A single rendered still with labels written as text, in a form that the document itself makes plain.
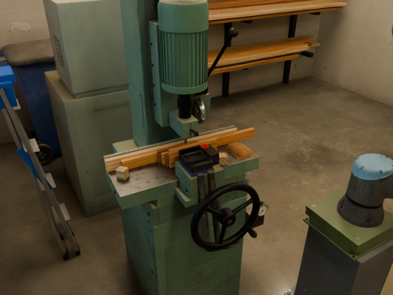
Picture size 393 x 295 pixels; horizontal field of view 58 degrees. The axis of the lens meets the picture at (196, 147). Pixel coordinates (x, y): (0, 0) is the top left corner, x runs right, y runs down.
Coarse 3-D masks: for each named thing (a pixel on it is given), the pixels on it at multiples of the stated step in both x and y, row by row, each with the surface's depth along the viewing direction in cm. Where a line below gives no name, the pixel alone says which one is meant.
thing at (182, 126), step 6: (174, 114) 145; (174, 120) 144; (180, 120) 140; (186, 120) 140; (192, 120) 140; (174, 126) 146; (180, 126) 140; (186, 126) 139; (192, 126) 140; (180, 132) 141; (186, 132) 140
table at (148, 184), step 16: (240, 160) 146; (256, 160) 149; (112, 176) 136; (144, 176) 136; (160, 176) 136; (176, 176) 136; (224, 176) 144; (128, 192) 127; (144, 192) 129; (160, 192) 132; (176, 192) 134
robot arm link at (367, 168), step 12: (360, 156) 148; (372, 156) 147; (384, 156) 146; (360, 168) 142; (372, 168) 140; (384, 168) 139; (360, 180) 143; (372, 180) 140; (384, 180) 139; (348, 192) 152; (360, 192) 145; (372, 192) 142; (384, 192) 142; (372, 204) 145
